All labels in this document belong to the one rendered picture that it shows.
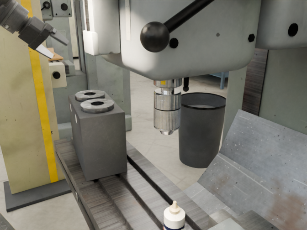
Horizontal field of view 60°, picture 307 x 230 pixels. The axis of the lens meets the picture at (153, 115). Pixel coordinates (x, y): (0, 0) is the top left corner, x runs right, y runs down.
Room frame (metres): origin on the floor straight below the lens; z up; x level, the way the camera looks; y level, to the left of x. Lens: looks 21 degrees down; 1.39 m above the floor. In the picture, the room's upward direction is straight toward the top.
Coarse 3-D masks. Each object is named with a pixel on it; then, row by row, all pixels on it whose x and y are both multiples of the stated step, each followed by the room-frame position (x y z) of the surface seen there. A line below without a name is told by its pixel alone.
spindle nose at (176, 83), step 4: (156, 80) 0.42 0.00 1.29; (168, 80) 0.41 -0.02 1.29; (172, 80) 0.41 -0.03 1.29; (176, 80) 0.41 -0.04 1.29; (180, 80) 0.42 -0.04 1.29; (156, 84) 0.42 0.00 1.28; (160, 84) 0.41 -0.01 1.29; (164, 84) 0.41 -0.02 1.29; (168, 84) 0.41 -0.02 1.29; (172, 84) 0.41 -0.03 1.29; (176, 84) 0.41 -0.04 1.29; (180, 84) 0.42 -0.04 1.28
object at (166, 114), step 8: (160, 104) 0.41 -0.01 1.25; (168, 104) 0.41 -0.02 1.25; (176, 104) 0.41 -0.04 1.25; (160, 112) 0.41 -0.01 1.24; (168, 112) 0.41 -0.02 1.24; (176, 112) 0.42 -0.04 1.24; (160, 120) 0.41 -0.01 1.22; (168, 120) 0.41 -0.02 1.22; (176, 120) 0.42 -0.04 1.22; (160, 128) 0.41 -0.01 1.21; (168, 128) 0.41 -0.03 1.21; (176, 128) 0.42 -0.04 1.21
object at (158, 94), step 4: (160, 88) 0.45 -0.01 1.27; (156, 92) 0.42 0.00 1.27; (160, 92) 0.42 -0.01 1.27; (172, 92) 0.42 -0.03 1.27; (176, 92) 0.42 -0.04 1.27; (180, 92) 0.43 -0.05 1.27; (156, 96) 0.42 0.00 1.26; (160, 96) 0.41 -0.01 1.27; (164, 96) 0.41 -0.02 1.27; (168, 96) 0.41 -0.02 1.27; (172, 96) 0.41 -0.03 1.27; (176, 96) 0.41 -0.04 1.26; (180, 96) 0.42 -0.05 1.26; (164, 100) 0.41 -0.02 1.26; (168, 100) 0.41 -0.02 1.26
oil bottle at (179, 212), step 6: (174, 204) 0.39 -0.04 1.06; (168, 210) 0.40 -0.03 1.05; (174, 210) 0.39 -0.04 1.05; (180, 210) 0.40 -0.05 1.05; (168, 216) 0.39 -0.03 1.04; (174, 216) 0.38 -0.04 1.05; (180, 216) 0.39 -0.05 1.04; (168, 222) 0.38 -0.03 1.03; (174, 222) 0.38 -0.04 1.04; (180, 222) 0.38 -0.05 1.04; (168, 228) 0.38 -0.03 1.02; (174, 228) 0.38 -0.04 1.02; (180, 228) 0.38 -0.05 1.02
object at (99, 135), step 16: (80, 96) 0.75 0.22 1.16; (96, 96) 0.75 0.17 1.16; (80, 112) 0.65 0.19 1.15; (96, 112) 0.65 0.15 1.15; (112, 112) 0.65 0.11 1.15; (80, 128) 0.61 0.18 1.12; (96, 128) 0.63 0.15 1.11; (112, 128) 0.64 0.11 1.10; (80, 144) 0.64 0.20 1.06; (96, 144) 0.63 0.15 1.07; (112, 144) 0.64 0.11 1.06; (80, 160) 0.68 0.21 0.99; (96, 160) 0.62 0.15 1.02; (112, 160) 0.64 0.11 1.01; (96, 176) 0.62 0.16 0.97
